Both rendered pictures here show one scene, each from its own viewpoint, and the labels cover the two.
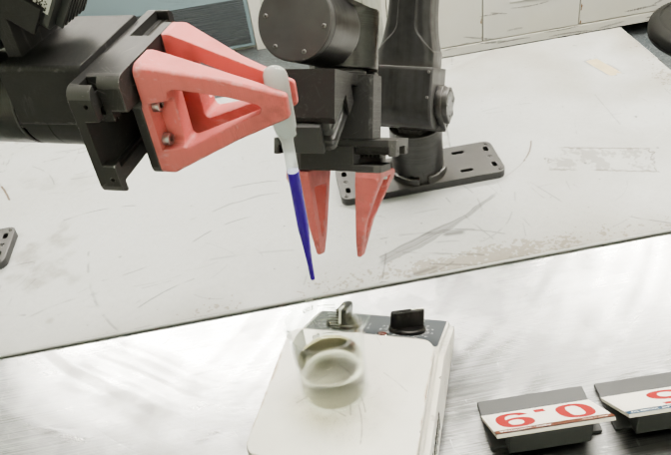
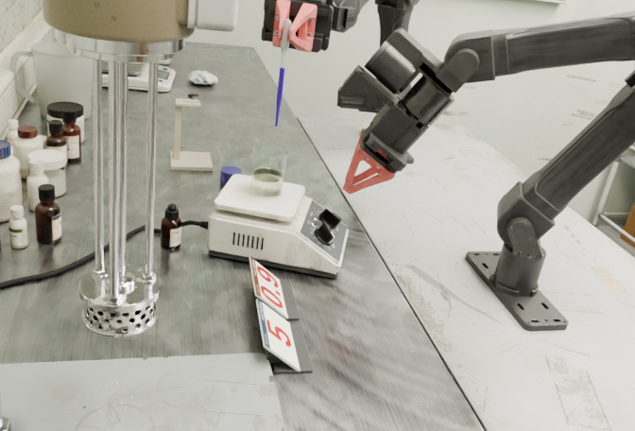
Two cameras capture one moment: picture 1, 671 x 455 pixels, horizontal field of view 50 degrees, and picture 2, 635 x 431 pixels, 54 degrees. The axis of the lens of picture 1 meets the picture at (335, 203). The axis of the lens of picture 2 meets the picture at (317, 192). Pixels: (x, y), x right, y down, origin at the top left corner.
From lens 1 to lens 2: 0.86 m
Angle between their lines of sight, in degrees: 65
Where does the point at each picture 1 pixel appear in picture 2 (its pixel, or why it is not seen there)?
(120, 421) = not seen: hidden behind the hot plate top
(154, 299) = (366, 197)
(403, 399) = (255, 205)
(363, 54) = (411, 101)
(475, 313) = (362, 292)
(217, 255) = (404, 214)
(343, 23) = (387, 64)
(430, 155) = (506, 267)
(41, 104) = not seen: hidden behind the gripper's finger
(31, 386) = (308, 172)
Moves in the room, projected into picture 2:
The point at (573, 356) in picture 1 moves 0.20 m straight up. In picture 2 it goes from (325, 322) to (348, 183)
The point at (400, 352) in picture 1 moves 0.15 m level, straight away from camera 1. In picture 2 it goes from (285, 208) to (386, 215)
